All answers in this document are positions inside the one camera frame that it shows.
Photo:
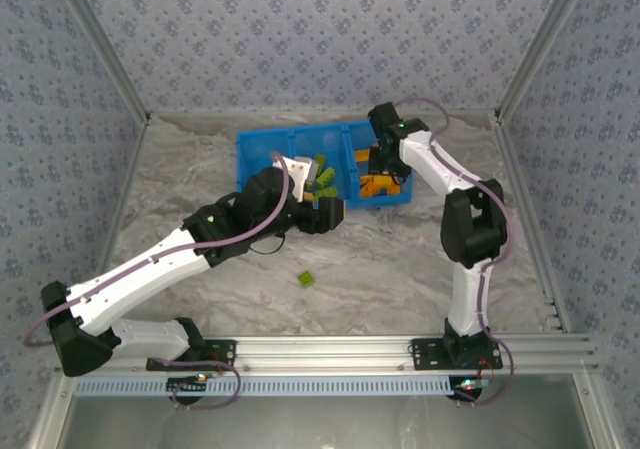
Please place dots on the orange lego brick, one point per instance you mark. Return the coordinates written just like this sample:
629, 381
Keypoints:
395, 184
372, 191

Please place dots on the orange lego window frame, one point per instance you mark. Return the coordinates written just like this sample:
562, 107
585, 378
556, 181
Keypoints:
363, 156

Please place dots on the small green lego brick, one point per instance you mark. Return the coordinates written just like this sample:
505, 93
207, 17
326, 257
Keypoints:
306, 279
320, 160

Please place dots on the blue three-compartment plastic bin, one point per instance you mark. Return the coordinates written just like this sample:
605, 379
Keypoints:
260, 149

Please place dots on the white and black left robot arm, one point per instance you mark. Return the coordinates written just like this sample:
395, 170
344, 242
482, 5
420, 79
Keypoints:
140, 274

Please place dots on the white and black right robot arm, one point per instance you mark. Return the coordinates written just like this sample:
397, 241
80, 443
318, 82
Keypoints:
472, 224

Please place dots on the black controller board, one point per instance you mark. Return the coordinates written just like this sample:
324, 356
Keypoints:
182, 384
467, 391

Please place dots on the grey metal panel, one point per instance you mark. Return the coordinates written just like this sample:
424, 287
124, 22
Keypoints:
325, 424

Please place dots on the aluminium table side rail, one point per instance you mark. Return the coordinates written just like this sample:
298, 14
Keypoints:
517, 169

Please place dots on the aluminium mounting rail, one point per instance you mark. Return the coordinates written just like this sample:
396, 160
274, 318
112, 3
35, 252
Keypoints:
325, 354

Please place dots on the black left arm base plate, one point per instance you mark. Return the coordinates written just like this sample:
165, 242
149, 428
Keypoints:
227, 351

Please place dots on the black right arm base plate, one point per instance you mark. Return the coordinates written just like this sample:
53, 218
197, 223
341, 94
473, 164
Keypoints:
425, 359

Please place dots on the aluminium frame post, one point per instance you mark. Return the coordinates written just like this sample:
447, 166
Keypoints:
104, 44
541, 44

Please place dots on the aluminium lower frame rail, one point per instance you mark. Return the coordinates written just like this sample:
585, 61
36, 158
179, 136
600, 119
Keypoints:
50, 414
595, 414

